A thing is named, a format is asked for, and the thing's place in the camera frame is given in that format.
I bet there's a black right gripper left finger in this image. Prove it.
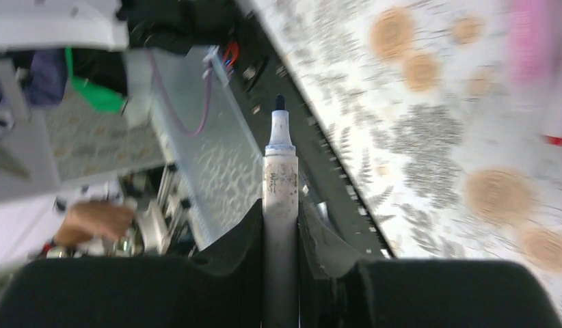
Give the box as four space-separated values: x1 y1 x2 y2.
0 201 263 327

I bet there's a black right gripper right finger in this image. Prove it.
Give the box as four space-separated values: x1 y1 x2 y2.
298 201 562 327

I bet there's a white marker blue cap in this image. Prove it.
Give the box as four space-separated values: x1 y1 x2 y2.
261 95 299 327

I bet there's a floral patterned table mat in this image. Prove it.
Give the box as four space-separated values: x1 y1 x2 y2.
254 1 562 315

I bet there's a pink highlighter marker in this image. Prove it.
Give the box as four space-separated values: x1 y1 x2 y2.
508 0 558 86

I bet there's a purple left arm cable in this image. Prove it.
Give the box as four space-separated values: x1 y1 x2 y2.
145 47 216 139

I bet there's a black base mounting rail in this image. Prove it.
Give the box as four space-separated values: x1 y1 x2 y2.
230 14 393 258

